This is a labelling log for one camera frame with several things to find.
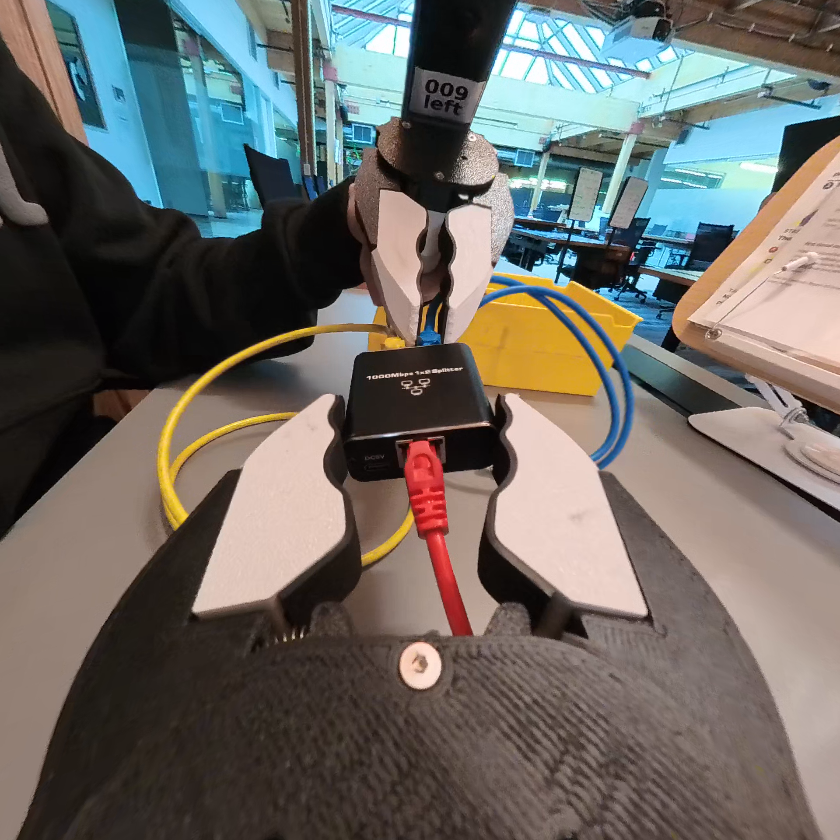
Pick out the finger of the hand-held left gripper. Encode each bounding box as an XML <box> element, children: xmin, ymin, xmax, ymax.
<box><xmin>369</xmin><ymin>190</ymin><xmax>431</xmax><ymax>339</ymax></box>
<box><xmin>443</xmin><ymin>205</ymin><xmax>494</xmax><ymax>345</ymax></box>

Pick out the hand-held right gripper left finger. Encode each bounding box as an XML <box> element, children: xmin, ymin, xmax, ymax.
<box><xmin>190</xmin><ymin>392</ymin><xmax>362</xmax><ymax>621</ymax></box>

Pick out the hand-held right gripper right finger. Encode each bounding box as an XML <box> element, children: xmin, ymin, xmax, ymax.
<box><xmin>478</xmin><ymin>392</ymin><xmax>652</xmax><ymax>621</ymax></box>

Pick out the red ethernet cable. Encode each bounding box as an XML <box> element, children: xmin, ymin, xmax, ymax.
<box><xmin>402</xmin><ymin>438</ymin><xmax>475</xmax><ymax>637</ymax></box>

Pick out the yellow ethernet cable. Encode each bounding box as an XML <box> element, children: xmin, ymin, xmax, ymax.
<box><xmin>156</xmin><ymin>323</ymin><xmax>417</xmax><ymax>567</ymax></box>

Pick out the black network splitter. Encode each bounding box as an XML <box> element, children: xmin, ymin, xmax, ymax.
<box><xmin>343</xmin><ymin>343</ymin><xmax>497</xmax><ymax>483</ymax></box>

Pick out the blue ethernet cable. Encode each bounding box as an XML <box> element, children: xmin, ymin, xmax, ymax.
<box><xmin>415</xmin><ymin>276</ymin><xmax>634</xmax><ymax>468</ymax></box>

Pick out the person's left forearm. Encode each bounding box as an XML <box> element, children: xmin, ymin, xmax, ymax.
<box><xmin>131</xmin><ymin>176</ymin><xmax>368</xmax><ymax>315</ymax></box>

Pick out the wooden office desk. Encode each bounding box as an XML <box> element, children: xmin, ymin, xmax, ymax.
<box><xmin>508</xmin><ymin>226</ymin><xmax>700</xmax><ymax>293</ymax></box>

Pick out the person's left hand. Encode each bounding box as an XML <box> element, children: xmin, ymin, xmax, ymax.
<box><xmin>346</xmin><ymin>181</ymin><xmax>372</xmax><ymax>290</ymax></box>

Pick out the yellow plastic bin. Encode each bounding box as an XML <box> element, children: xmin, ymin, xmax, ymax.
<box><xmin>369</xmin><ymin>272</ymin><xmax>643</xmax><ymax>398</ymax></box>

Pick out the white board on stand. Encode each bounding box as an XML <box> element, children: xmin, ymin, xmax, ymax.
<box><xmin>567</xmin><ymin>167</ymin><xmax>605</xmax><ymax>224</ymax></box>
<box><xmin>609</xmin><ymin>176</ymin><xmax>649</xmax><ymax>231</ymax></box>

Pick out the ceiling projector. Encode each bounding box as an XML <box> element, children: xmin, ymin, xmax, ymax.
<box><xmin>600</xmin><ymin>16</ymin><xmax>677</xmax><ymax>63</ymax></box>

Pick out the instruction sheet on wooden stand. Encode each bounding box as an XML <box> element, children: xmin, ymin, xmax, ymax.
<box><xmin>672</xmin><ymin>134</ymin><xmax>840</xmax><ymax>509</ymax></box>

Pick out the person's black hoodie torso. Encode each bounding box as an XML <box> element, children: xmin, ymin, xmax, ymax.
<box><xmin>0</xmin><ymin>39</ymin><xmax>172</xmax><ymax>539</ymax></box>

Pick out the printed instruction sheet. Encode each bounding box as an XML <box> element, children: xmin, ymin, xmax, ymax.
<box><xmin>689</xmin><ymin>147</ymin><xmax>840</xmax><ymax>375</ymax></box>

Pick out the black monitor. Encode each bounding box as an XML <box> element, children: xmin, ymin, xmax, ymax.
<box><xmin>771</xmin><ymin>118</ymin><xmax>840</xmax><ymax>194</ymax></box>

